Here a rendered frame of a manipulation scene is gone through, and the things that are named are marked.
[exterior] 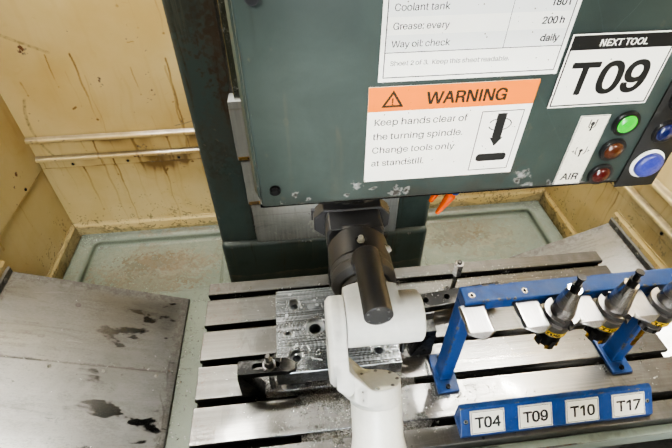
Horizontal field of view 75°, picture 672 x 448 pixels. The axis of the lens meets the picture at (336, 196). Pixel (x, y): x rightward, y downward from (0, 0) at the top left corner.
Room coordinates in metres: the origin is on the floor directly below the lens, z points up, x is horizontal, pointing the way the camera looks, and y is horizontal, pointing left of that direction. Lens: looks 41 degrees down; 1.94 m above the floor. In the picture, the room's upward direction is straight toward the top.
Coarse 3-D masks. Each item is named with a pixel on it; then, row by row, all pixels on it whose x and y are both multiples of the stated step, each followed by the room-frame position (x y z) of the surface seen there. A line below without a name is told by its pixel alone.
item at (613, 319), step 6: (606, 294) 0.53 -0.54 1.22; (600, 300) 0.51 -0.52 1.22; (600, 306) 0.49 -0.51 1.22; (606, 312) 0.48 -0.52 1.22; (612, 312) 0.48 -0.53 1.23; (630, 312) 0.48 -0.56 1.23; (606, 318) 0.48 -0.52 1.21; (612, 318) 0.47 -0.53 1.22; (618, 318) 0.47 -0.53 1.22; (624, 318) 0.48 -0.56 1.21; (630, 318) 0.47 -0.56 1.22; (612, 324) 0.47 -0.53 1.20; (618, 324) 0.47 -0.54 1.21
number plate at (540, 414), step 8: (520, 408) 0.41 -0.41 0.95; (528, 408) 0.42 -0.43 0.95; (536, 408) 0.42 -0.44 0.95; (544, 408) 0.42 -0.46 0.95; (520, 416) 0.40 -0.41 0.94; (528, 416) 0.40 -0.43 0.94; (536, 416) 0.40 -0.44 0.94; (544, 416) 0.40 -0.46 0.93; (520, 424) 0.39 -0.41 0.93; (528, 424) 0.39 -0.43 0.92; (536, 424) 0.39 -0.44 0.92; (544, 424) 0.39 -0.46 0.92; (552, 424) 0.39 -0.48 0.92
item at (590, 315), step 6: (588, 294) 0.53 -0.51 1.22; (582, 300) 0.51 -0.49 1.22; (588, 300) 0.51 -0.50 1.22; (582, 306) 0.50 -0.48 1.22; (588, 306) 0.50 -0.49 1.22; (594, 306) 0.50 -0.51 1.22; (582, 312) 0.49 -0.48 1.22; (588, 312) 0.49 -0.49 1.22; (594, 312) 0.49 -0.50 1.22; (600, 312) 0.49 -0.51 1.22; (582, 318) 0.47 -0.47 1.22; (588, 318) 0.47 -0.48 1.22; (594, 318) 0.47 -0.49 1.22; (600, 318) 0.47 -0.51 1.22; (582, 324) 0.46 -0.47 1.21; (588, 324) 0.46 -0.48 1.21; (594, 324) 0.46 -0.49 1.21; (600, 324) 0.46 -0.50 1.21
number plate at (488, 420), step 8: (496, 408) 0.41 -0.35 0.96; (472, 416) 0.40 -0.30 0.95; (480, 416) 0.40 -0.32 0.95; (488, 416) 0.40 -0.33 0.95; (496, 416) 0.40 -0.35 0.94; (472, 424) 0.39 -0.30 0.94; (480, 424) 0.39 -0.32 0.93; (488, 424) 0.39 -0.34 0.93; (496, 424) 0.39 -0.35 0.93; (504, 424) 0.39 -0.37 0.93; (472, 432) 0.38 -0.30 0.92; (480, 432) 0.38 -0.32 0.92; (488, 432) 0.38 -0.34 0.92
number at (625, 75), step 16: (608, 64) 0.37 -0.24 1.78; (624, 64) 0.37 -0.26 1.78; (640, 64) 0.37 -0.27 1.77; (656, 64) 0.37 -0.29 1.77; (608, 80) 0.37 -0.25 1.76; (624, 80) 0.37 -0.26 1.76; (640, 80) 0.37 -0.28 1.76; (592, 96) 0.37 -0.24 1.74; (608, 96) 0.37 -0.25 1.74; (624, 96) 0.37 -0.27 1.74; (640, 96) 0.37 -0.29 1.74
